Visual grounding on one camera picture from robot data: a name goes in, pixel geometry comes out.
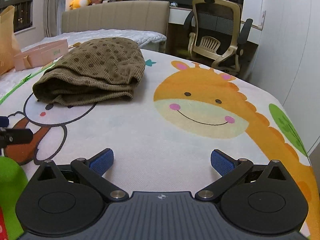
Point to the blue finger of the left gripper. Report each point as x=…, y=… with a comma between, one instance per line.
x=4, y=122

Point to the brown paper bag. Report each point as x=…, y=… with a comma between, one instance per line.
x=9, y=46

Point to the pink gift box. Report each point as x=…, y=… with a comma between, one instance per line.
x=40, y=55

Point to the cartoon animal play mat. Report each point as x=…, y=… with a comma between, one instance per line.
x=163, y=137

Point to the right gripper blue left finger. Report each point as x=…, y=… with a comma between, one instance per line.
x=101, y=162

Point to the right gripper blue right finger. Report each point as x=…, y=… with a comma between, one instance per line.
x=222, y=163

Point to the brown corduroy dotted garment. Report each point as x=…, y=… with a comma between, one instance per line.
x=95, y=71

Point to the white wardrobe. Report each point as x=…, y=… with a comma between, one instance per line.
x=287, y=63

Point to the beige office chair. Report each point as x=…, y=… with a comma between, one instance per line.
x=222, y=50

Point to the beige padded headboard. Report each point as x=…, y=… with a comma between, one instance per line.
x=143, y=15

